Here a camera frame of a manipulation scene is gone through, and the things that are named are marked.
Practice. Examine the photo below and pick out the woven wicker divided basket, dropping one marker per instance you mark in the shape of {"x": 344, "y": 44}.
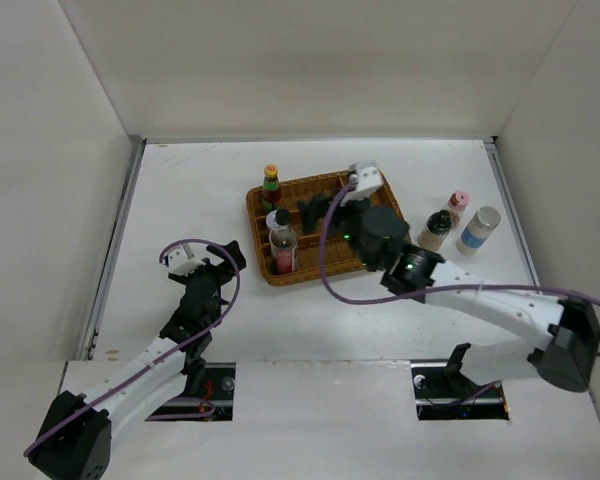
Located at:
{"x": 339, "y": 258}

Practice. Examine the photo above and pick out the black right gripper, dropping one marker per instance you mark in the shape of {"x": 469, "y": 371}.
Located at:
{"x": 314, "y": 209}

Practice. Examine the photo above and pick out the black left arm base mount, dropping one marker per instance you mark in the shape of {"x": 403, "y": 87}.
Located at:
{"x": 208, "y": 396}

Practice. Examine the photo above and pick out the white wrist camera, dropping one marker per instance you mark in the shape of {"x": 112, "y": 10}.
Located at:
{"x": 367, "y": 179}
{"x": 181, "y": 261}

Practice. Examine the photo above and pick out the yellow-capped green-label sauce bottle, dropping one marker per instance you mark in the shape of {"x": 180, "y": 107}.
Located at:
{"x": 271, "y": 189}

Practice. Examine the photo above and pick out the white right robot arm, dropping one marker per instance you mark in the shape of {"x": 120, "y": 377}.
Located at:
{"x": 558, "y": 334}

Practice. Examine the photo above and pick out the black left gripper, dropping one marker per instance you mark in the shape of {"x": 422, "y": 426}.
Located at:
{"x": 224, "y": 276}

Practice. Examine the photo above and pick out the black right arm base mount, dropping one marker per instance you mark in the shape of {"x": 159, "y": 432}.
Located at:
{"x": 442, "y": 393}

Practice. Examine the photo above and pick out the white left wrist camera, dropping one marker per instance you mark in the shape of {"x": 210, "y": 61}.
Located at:
{"x": 181, "y": 261}

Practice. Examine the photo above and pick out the black-capped pepper grinder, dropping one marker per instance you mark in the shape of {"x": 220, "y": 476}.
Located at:
{"x": 435, "y": 231}

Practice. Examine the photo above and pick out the pink-capped spice shaker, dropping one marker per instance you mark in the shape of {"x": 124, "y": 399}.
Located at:
{"x": 456, "y": 205}

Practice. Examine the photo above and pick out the silver-capped white blue jar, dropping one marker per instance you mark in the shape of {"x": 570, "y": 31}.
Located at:
{"x": 485, "y": 220}

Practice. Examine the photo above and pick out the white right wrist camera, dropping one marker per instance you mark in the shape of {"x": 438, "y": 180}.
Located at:
{"x": 367, "y": 179}

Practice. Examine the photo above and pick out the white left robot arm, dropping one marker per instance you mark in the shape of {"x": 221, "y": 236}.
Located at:
{"x": 79, "y": 432}

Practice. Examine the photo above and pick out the dark soy sauce bottle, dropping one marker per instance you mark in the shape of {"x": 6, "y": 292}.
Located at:
{"x": 283, "y": 241}

